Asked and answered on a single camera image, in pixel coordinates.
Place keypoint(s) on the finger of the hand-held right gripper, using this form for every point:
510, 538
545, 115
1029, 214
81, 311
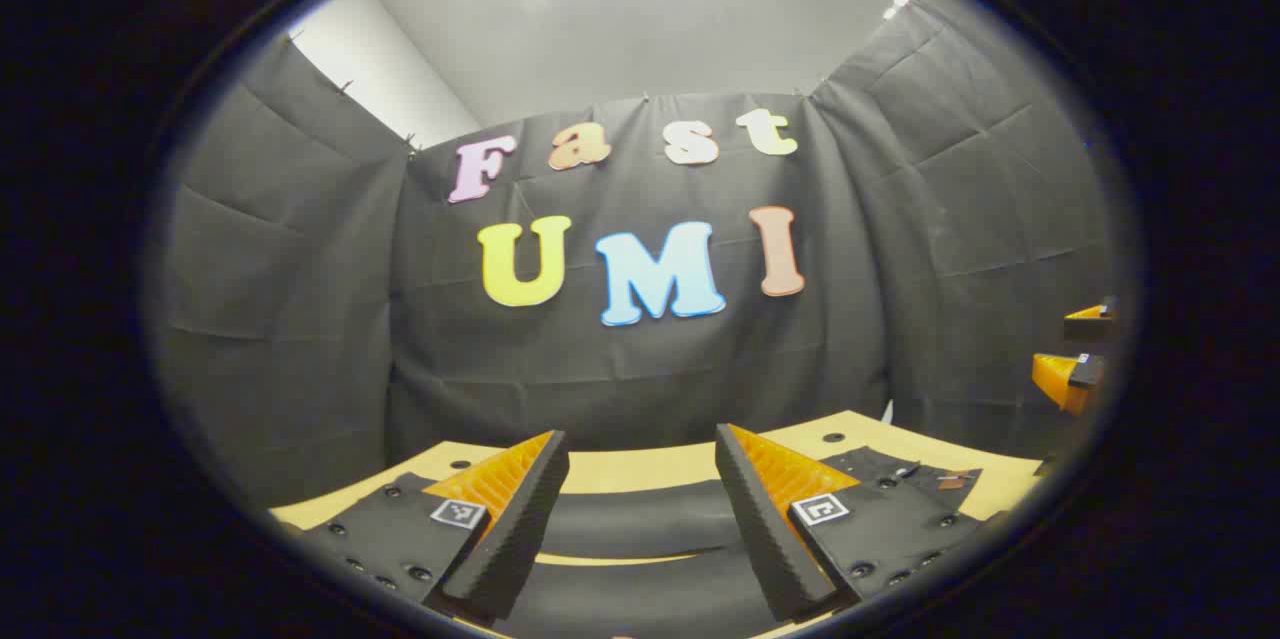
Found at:
1060, 379
1088, 314

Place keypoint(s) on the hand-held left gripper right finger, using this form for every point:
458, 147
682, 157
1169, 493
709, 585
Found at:
765, 539

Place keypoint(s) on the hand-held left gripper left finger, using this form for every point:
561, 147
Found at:
520, 539

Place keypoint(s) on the black jeans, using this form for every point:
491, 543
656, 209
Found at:
640, 519

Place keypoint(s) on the black backdrop cloth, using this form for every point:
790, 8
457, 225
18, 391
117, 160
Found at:
650, 369

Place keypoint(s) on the ceiling light panel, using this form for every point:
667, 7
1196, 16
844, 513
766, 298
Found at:
897, 6

